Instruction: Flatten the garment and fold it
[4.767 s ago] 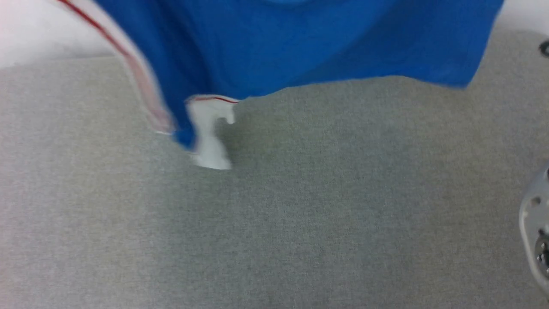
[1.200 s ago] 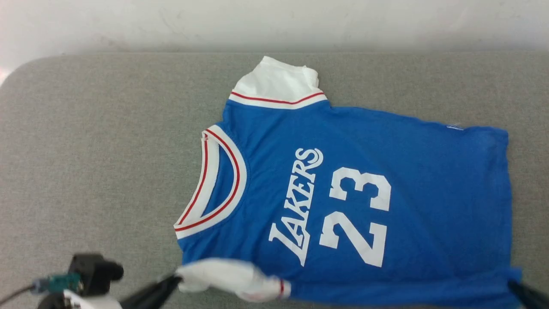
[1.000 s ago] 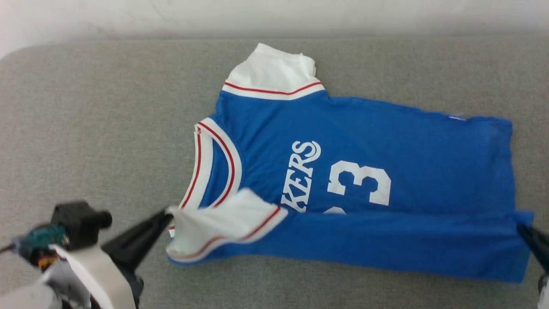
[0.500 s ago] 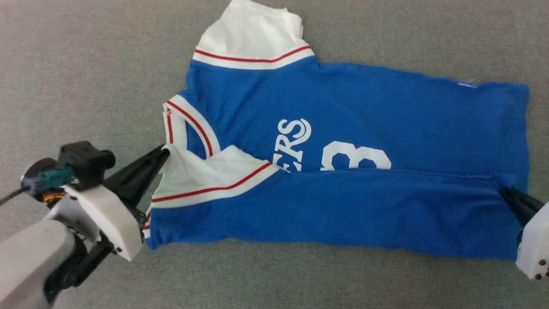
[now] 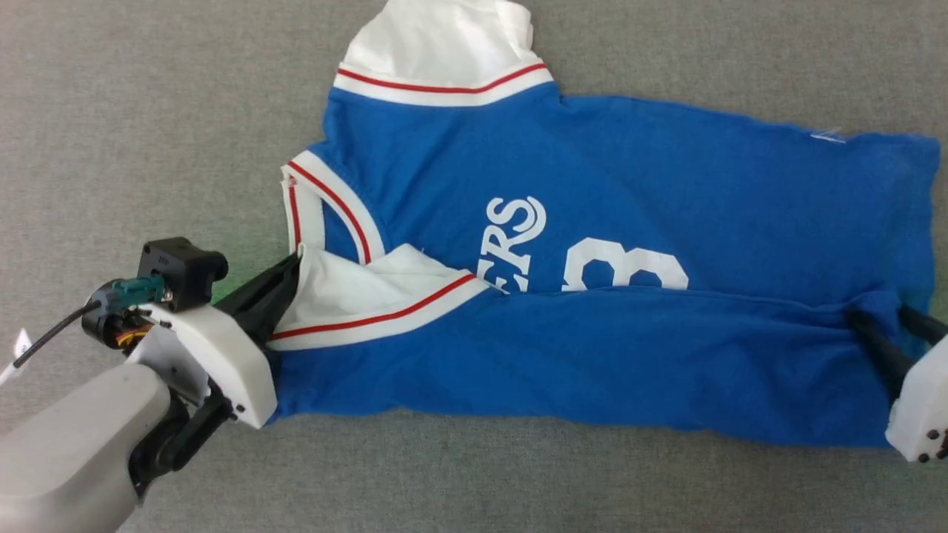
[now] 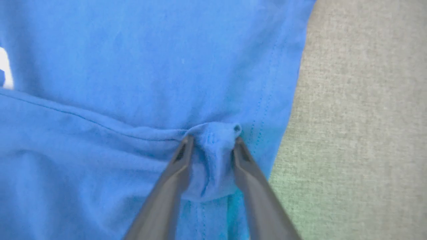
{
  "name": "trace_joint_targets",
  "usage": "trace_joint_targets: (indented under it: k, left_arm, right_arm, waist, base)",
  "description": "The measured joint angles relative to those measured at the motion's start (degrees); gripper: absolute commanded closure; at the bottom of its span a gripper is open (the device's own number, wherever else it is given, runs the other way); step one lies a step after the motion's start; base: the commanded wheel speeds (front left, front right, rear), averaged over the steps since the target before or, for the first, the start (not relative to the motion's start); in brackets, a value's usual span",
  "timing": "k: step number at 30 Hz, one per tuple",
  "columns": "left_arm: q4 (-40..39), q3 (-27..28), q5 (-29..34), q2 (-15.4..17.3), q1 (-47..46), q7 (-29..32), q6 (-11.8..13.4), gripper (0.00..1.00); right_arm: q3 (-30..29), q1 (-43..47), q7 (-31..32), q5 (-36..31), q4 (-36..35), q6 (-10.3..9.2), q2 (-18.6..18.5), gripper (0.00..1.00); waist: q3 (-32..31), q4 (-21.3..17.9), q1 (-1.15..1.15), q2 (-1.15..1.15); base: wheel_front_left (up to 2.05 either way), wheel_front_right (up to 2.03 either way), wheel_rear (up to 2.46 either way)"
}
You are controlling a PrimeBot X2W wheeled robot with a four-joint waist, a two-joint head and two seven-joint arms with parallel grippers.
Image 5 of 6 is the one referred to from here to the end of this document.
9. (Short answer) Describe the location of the blue jersey with white sleeves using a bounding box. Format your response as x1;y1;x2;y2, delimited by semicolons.
268;0;943;449

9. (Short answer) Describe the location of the grey fabric sofa cushion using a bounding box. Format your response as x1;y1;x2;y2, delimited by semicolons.
0;0;948;533

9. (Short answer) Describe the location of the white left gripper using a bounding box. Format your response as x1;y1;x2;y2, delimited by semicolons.
126;254;303;430

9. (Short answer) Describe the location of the white cable label tag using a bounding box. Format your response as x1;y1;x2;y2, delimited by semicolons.
0;328;35;389

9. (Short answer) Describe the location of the left camera cable teal plug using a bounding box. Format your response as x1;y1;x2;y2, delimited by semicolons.
12;275;167;369

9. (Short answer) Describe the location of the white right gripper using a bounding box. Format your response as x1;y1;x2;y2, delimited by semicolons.
847;304;948;464

